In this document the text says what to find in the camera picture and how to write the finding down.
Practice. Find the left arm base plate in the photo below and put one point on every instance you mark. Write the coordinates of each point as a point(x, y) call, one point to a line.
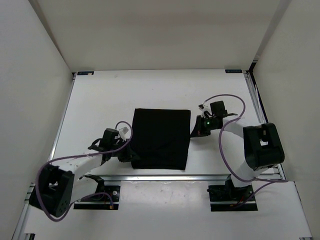
point(108, 202)

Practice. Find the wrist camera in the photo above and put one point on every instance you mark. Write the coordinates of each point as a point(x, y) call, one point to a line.
point(205, 111)
point(122, 132)

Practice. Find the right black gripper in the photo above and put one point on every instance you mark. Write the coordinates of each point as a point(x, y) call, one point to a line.
point(197, 131)

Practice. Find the right blue label sticker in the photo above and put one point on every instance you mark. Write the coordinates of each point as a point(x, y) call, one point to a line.
point(233, 71)

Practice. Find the blue label sticker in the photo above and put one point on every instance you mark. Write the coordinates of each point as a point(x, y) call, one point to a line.
point(85, 73)
point(233, 71)

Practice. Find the left blue label sticker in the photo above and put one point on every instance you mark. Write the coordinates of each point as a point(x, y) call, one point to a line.
point(85, 73)

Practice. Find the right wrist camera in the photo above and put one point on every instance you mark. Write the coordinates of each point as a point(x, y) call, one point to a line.
point(205, 111)

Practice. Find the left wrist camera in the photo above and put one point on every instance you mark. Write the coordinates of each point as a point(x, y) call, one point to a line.
point(122, 132)

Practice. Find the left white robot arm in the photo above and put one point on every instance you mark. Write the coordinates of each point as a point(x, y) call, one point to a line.
point(66, 180)

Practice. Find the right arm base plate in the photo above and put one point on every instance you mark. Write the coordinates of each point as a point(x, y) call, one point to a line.
point(223, 199)

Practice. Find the front aluminium rail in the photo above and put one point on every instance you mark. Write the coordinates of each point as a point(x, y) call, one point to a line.
point(164, 178)

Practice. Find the black skirt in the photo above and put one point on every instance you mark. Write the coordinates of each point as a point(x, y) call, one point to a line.
point(161, 138)

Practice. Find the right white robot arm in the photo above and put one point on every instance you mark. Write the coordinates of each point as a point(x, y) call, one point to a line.
point(262, 146)

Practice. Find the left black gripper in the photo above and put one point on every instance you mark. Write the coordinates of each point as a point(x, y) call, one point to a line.
point(129, 155)

